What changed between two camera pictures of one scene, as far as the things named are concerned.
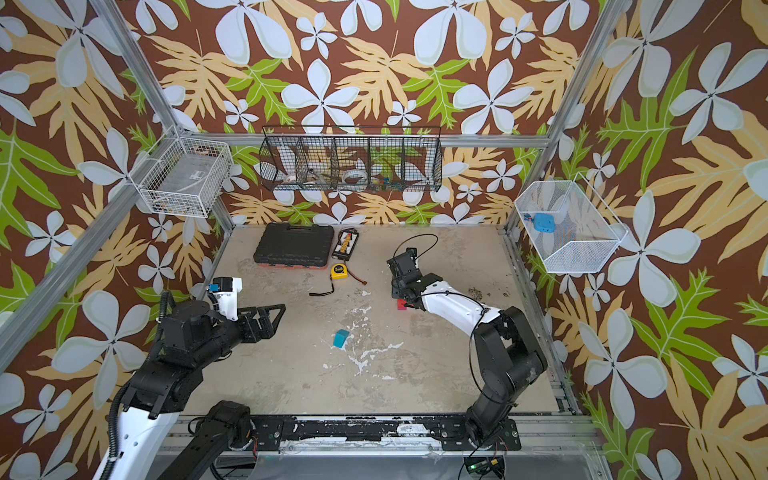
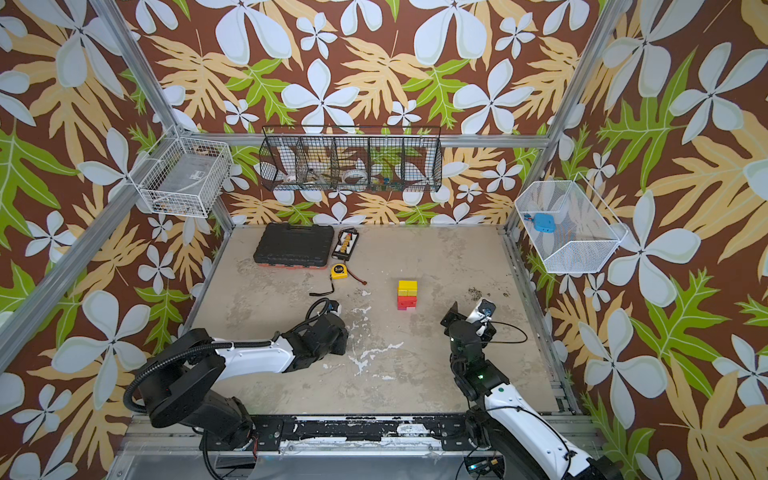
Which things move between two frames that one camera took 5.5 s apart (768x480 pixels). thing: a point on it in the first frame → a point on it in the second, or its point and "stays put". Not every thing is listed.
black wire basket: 361,159 stays put
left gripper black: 268,328 → 343,345
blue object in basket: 544,222 stays put
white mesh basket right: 586,231 stays put
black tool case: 295,245 stays put
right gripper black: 399,283 → 459,324
